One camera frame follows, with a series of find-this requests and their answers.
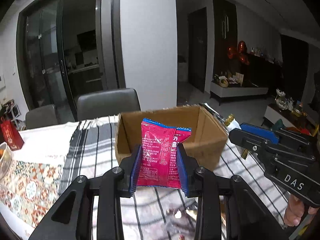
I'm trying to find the black white plaid cloth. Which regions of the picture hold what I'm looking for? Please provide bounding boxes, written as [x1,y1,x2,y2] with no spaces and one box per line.
[54,115,287,239]

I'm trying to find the grey dining chair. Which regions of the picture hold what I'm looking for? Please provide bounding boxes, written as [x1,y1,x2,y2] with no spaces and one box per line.
[77,88,140,121]
[25,105,59,129]

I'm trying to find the red snack packet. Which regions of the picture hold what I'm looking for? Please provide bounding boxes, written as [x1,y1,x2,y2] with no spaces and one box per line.
[137,118,191,189]

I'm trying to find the red gift bag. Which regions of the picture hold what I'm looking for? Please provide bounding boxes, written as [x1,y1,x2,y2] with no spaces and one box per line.
[1,116,24,151]

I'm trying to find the right hand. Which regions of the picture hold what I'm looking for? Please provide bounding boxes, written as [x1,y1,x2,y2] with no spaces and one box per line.
[284,194,305,226]

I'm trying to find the patterned floral table mat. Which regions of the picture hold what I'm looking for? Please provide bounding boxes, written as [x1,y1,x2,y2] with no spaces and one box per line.
[1,160,63,228]

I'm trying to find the white coffee table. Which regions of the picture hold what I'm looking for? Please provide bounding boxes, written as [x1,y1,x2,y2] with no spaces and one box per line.
[261,103,316,136]

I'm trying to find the white basket with snacks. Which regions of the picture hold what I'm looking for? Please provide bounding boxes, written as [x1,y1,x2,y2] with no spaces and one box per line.
[0,142,13,180]

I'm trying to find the gold black snack packet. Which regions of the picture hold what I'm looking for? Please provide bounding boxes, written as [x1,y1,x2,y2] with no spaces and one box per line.
[224,114,235,127]

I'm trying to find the black glass sliding door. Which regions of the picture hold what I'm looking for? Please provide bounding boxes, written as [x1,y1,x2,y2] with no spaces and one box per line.
[16,0,126,123]

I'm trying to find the far grey dining chair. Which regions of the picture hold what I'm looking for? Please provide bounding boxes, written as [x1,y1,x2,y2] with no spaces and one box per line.
[25,105,59,129]

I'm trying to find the near grey dining chair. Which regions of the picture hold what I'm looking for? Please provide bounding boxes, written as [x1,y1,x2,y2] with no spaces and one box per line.
[77,88,140,121]

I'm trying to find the brown cardboard box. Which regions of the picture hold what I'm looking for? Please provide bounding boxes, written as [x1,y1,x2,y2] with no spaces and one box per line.
[115,105,228,171]

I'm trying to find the red heart balloons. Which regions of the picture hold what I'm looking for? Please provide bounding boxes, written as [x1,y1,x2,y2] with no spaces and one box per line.
[227,41,249,65]

